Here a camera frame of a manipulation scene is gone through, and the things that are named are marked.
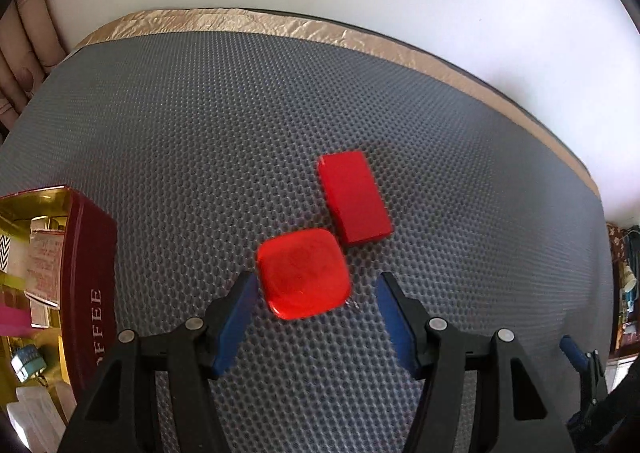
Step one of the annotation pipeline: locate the grey textured mat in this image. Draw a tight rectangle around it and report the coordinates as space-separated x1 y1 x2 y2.
0 26 616 453

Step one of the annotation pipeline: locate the white plastic packet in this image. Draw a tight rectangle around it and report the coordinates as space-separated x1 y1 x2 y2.
6 383 68 440

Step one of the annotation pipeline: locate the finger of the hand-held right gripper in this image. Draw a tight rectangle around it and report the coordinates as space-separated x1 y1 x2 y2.
559 334 610 414

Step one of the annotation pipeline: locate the pink flat item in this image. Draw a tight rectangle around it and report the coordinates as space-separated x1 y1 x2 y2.
0 302 35 336

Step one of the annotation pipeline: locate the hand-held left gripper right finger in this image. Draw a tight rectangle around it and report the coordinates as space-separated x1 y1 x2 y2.
375 271 576 453

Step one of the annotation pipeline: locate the blue grey small item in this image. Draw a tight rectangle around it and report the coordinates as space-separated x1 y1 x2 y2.
11 344 45 382

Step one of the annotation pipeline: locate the red tin box gold interior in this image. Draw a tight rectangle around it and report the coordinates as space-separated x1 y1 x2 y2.
0 186 119 441

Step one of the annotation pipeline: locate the patterned beige curtain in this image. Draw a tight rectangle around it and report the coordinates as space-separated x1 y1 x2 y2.
0 0 71 134

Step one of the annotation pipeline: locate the red rounded square container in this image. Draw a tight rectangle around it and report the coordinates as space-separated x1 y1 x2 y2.
256 228 352 322

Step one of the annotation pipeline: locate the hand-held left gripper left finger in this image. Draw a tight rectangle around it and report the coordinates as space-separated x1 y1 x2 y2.
57 270 261 453

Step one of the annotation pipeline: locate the cluttered shelf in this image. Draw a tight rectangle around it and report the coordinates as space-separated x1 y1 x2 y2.
606 220 640 359

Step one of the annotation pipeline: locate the red rectangular block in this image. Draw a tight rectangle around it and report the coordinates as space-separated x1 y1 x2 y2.
317 150 394 248

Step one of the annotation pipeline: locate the printed paper carton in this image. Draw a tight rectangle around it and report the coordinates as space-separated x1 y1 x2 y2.
26 214 68 330

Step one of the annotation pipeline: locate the gold foil table edging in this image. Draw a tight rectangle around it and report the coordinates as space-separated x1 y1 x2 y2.
72 7 601 196

